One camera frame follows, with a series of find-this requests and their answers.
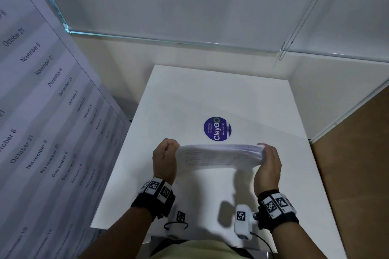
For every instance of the person's right hand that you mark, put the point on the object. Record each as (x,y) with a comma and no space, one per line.
(269,177)

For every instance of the person's left hand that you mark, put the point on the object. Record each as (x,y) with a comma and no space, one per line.
(164,164)

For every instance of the white printed paper sheets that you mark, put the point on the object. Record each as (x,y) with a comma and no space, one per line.
(218,157)

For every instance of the person's left forearm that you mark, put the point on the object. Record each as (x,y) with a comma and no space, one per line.
(118,237)

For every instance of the person's right forearm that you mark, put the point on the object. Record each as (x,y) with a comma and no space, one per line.
(297,243)

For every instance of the person's cream shirt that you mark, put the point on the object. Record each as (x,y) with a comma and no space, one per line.
(197,251)

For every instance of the black left wrist band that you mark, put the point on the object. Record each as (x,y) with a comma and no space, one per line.
(152,201)

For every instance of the black wrist band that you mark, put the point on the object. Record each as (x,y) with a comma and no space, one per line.
(279,216)
(152,201)

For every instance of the black right wrist band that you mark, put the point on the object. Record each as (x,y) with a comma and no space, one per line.
(279,216)

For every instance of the blue round sticker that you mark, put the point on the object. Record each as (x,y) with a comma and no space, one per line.
(217,129)

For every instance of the brown wooden board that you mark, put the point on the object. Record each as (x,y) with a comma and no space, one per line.
(358,177)

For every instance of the large printed calendar board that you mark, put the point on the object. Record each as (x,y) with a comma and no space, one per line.
(39,116)

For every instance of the black glass joint strip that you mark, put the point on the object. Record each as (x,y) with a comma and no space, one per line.
(307,10)

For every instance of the narrow frosted glass panel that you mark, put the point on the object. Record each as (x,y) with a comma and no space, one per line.
(358,19)

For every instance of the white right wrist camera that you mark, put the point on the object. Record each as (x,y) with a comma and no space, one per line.
(243,222)

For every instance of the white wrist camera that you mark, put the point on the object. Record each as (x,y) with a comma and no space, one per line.
(243,222)
(179,216)

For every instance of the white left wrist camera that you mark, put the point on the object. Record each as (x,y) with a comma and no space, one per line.
(179,216)

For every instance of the white metal frame strip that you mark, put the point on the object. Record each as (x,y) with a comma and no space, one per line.
(349,110)

